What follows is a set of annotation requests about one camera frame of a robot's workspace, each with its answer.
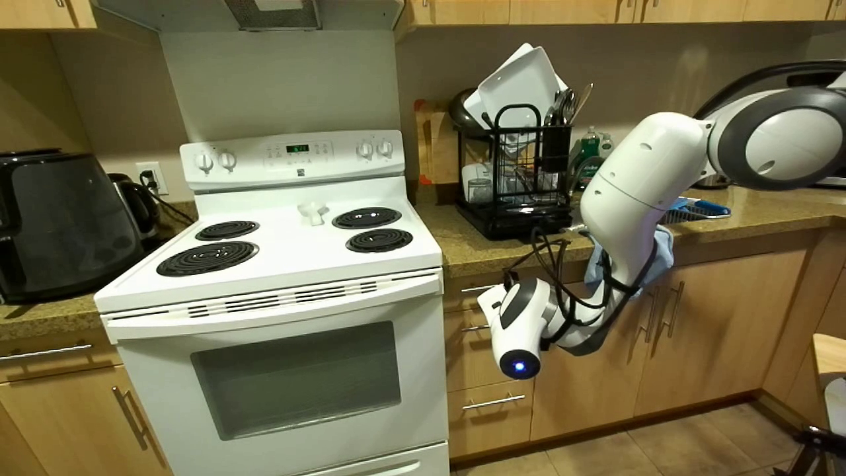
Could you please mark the black utensil caddy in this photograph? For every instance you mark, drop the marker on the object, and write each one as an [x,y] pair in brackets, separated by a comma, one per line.
[555,132]

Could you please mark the large white square plate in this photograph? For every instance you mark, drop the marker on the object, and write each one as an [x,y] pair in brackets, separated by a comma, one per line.
[520,90]

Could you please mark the lower wooden drawer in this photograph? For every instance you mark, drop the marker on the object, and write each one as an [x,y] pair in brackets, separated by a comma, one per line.
[487,411]

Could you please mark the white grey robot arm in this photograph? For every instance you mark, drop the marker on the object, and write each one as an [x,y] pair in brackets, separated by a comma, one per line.
[773,128]

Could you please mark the wooden drawer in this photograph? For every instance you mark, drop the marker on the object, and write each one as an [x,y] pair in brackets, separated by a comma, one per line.
[487,411]
[468,301]

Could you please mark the wooden cutting board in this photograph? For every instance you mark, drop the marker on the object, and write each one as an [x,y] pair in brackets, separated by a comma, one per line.
[438,142]

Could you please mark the wooden top drawer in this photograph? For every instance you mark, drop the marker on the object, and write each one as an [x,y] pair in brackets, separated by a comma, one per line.
[468,301]

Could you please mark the white electric stove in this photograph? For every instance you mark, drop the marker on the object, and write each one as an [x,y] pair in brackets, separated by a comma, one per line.
[296,325]

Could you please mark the light blue cloth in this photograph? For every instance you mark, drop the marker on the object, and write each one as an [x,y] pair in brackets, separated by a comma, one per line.
[624,267]

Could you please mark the left wooden cabinet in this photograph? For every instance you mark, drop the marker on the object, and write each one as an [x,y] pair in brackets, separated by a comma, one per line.
[74,408]

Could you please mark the wooden cabinet doors under sink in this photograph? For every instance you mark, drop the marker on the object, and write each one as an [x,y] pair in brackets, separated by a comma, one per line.
[698,333]

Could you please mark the black dish drying rack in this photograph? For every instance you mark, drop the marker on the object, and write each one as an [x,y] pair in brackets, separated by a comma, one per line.
[502,189]

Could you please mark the range hood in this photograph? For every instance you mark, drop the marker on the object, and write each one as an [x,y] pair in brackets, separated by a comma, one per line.
[255,14]

